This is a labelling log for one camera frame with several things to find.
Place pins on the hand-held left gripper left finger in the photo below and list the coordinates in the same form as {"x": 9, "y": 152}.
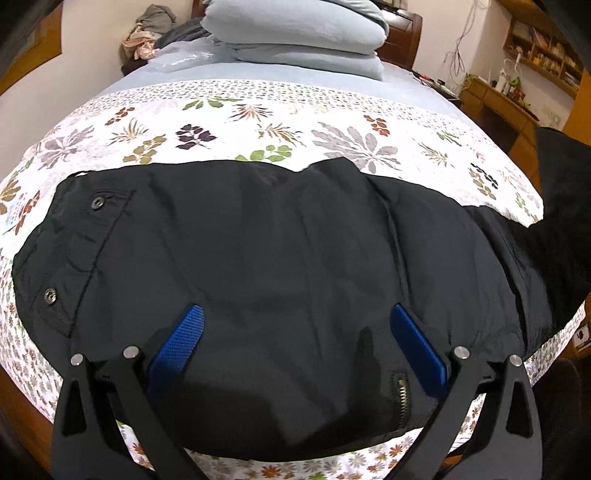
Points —
{"x": 178, "y": 341}

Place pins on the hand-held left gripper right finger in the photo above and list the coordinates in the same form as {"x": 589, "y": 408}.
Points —
{"x": 420, "y": 344}

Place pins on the black pants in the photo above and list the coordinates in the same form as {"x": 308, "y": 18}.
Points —
{"x": 277, "y": 258}

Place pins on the floral quilt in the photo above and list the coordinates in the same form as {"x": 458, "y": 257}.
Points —
{"x": 277, "y": 120}

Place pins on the wooden desk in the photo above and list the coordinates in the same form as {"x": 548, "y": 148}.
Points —
{"x": 503, "y": 115}

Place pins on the cluttered wooden nightstand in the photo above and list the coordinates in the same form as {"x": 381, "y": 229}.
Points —
{"x": 436, "y": 85}

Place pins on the white desk lamp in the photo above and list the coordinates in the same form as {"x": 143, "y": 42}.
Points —
{"x": 505, "y": 76}

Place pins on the clear plastic bag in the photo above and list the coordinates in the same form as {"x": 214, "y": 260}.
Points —
{"x": 187, "y": 57}

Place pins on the grey-blue bed sheet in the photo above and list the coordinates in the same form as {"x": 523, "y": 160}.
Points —
{"x": 286, "y": 69}

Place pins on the dark grey cloth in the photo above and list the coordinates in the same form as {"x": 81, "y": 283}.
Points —
{"x": 182, "y": 34}

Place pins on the pile of crumpled clothes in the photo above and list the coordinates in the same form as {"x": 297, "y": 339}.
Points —
{"x": 145, "y": 32}

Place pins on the large wooden-framed window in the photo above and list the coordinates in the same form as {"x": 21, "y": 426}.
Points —
{"x": 32, "y": 50}

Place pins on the folded grey duvet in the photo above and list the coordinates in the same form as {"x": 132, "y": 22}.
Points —
{"x": 295, "y": 32}

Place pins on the wooden wall shelf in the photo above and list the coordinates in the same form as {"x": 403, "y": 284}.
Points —
{"x": 545, "y": 50}

